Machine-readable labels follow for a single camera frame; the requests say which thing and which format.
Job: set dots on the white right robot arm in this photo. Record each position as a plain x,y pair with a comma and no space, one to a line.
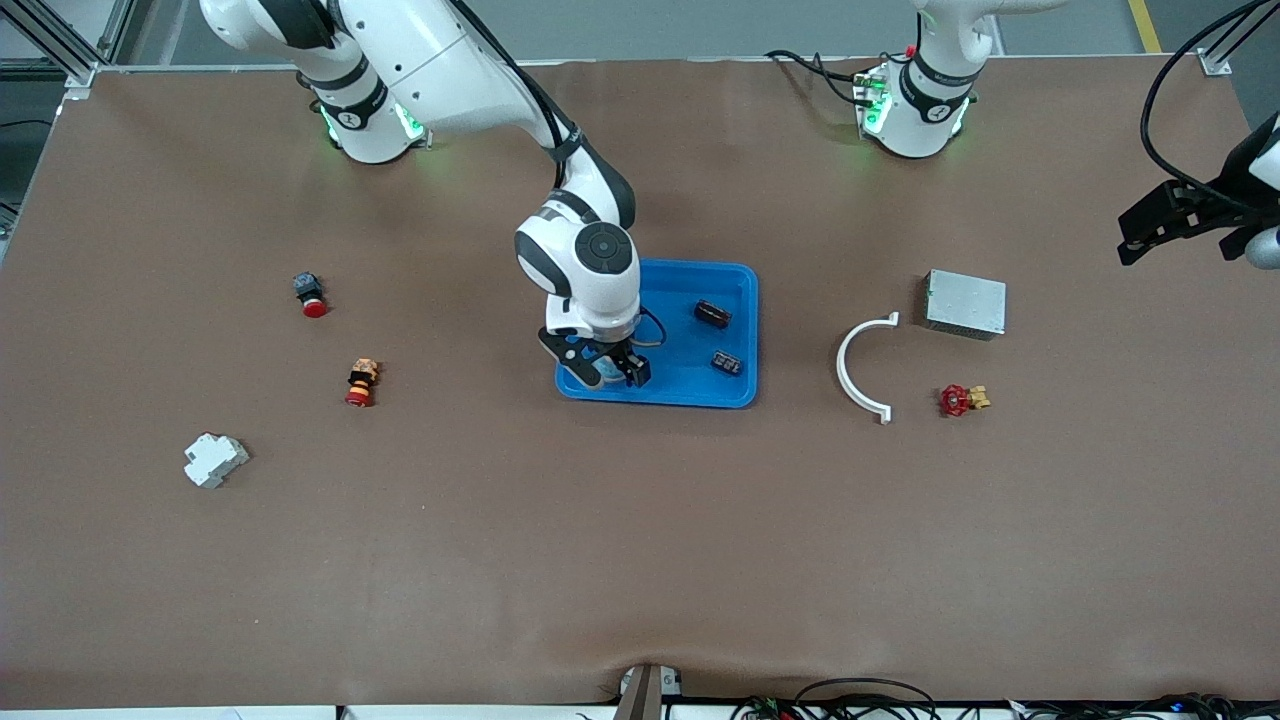
440,60

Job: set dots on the small black connector block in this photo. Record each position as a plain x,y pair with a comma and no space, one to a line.
727,363

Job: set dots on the white circuit breaker block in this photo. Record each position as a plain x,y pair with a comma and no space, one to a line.
213,460

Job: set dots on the white semicircular pipe clamp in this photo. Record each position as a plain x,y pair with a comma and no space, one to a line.
841,368

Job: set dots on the long brown electrolytic capacitor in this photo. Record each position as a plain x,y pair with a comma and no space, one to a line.
713,313

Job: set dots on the aluminium frame profile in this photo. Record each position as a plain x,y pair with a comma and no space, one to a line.
1215,63
80,78

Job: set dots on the black red emergency stop button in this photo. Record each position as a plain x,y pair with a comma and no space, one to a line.
310,293

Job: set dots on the grey table edge bracket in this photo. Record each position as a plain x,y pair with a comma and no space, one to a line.
640,700

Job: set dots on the blue dome call bell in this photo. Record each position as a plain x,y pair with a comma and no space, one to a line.
605,372

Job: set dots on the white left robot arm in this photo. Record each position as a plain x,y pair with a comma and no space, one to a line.
925,120

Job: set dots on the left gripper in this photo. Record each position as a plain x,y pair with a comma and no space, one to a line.
1199,203

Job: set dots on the silver metal power supply box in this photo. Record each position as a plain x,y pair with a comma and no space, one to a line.
965,303

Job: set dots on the red orange push button switch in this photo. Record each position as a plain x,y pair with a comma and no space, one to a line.
361,385

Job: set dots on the brown table cover mat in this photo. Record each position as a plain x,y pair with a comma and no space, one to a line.
640,550

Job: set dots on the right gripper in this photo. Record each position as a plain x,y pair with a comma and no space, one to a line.
625,361

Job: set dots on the blue plastic tray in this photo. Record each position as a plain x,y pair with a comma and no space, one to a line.
680,380

